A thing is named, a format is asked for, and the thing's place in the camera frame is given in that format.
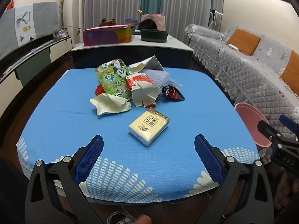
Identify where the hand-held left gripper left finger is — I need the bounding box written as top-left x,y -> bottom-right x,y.
24,134 -> 104,224

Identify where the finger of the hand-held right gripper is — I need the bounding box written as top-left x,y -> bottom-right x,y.
280,114 -> 299,135
258,120 -> 283,143

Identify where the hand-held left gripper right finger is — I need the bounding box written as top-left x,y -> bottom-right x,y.
194,134 -> 274,224

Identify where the pink plastic bin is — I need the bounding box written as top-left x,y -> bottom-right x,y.
234,102 -> 274,148

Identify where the white paper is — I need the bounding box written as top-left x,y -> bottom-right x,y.
90,93 -> 132,116

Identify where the clear bubble wrap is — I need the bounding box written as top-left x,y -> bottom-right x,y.
140,69 -> 170,87

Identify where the person's right hand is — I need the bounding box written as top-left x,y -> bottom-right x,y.
273,173 -> 299,211

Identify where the orange cushion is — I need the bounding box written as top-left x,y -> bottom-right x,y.
280,50 -> 299,89
226,29 -> 261,56

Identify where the grey quilted sofa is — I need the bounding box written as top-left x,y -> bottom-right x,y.
184,24 -> 299,140

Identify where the person's patterned slipper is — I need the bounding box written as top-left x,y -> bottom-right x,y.
107,211 -> 138,224

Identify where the yellow tissue pack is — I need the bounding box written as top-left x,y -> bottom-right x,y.
128,107 -> 170,147

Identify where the black red snack wrapper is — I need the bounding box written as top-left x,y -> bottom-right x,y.
161,85 -> 185,101

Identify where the green panda snack bag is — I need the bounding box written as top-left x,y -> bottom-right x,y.
95,59 -> 132,99

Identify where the torn red white carton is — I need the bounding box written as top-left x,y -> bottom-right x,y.
126,73 -> 161,108

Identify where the silver foil bag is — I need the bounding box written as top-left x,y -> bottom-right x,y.
129,55 -> 165,75

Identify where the television cabinet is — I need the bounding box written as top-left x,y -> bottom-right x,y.
0,36 -> 73,91

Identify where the white top coffee table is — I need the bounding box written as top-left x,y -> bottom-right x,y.
71,34 -> 194,69

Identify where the colourful storage box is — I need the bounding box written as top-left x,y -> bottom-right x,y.
83,25 -> 136,46

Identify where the white floor lamp stand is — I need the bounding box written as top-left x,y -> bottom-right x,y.
209,9 -> 223,31

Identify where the dark green round tin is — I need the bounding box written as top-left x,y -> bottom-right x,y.
141,29 -> 168,43

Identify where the brown teapot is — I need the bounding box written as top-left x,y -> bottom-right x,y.
98,18 -> 116,27

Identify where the grey curtain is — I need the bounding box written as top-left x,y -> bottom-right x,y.
78,0 -> 143,32
161,0 -> 225,46

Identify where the pink fabric basket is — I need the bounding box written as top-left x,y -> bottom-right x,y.
141,13 -> 165,31

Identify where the black hat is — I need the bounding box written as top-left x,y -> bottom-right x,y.
137,19 -> 158,31

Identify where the grey television dust cover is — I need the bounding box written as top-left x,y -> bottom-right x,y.
0,2 -> 60,56

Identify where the white standing air conditioner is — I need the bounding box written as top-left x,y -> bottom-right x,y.
63,0 -> 81,50

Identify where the white power cable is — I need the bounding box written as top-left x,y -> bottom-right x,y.
209,48 -> 228,80

